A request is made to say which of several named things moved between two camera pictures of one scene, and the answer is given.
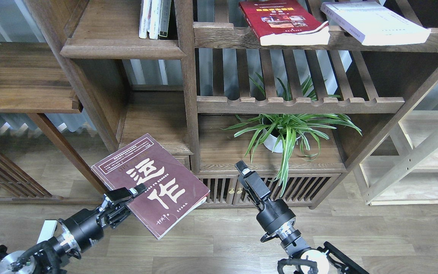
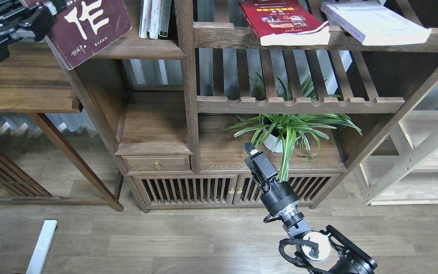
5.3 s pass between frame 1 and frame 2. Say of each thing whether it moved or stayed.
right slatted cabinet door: stayed
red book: stayed
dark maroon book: moved
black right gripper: moved
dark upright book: stayed
